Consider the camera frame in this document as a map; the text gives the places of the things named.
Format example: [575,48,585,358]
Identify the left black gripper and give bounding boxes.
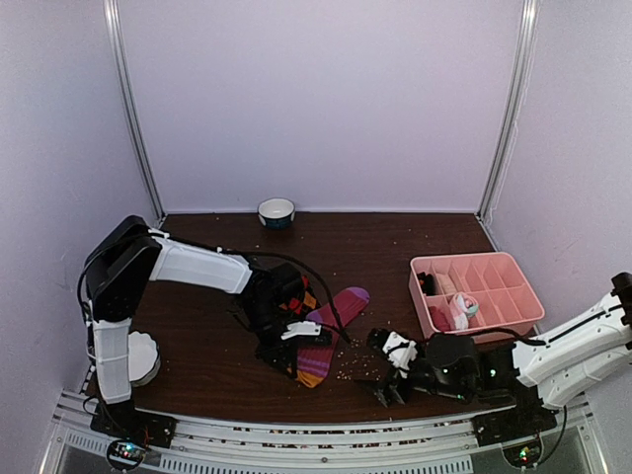
[240,298,298,379]

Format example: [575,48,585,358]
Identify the maroon purple orange sock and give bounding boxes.
[294,285,371,390]

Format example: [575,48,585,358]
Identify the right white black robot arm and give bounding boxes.
[358,272,631,436]

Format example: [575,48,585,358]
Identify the black argyle sock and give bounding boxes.
[278,275,321,318]

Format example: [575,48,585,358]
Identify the red rolled sock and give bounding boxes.
[429,306,451,333]

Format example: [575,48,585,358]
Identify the white pink rolled sock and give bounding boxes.
[448,292,479,331]

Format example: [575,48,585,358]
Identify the black rolled sock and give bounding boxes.
[417,272,436,296]

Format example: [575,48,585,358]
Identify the beige rolled sock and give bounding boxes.
[434,274,459,295]

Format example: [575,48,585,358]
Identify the pink divided organizer box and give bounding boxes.
[409,252,545,340]

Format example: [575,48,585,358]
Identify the white scalloped bowl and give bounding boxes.
[128,331,161,387]

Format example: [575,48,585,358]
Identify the teal white ceramic bowl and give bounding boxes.
[258,197,295,230]

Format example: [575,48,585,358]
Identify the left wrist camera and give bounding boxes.
[280,321,322,341]

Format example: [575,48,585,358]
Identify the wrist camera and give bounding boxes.
[382,331,418,373]
[280,321,322,341]

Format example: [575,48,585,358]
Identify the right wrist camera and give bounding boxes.
[382,331,418,373]

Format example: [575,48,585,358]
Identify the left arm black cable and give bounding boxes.
[231,252,355,345]

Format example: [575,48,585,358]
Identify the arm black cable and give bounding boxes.
[535,399,578,458]
[231,252,355,345]

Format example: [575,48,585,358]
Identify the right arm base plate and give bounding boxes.
[471,408,557,446]

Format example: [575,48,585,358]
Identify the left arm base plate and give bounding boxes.
[90,411,177,448]

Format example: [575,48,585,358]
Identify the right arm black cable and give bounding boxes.
[535,399,578,458]

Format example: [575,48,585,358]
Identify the front aluminium rail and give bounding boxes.
[36,391,614,473]

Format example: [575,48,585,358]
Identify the left aluminium frame post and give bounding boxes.
[103,0,167,222]

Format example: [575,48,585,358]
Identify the aluminium frame post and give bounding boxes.
[103,0,167,222]
[478,0,540,226]

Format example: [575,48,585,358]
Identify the right aluminium frame post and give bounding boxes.
[478,0,540,226]

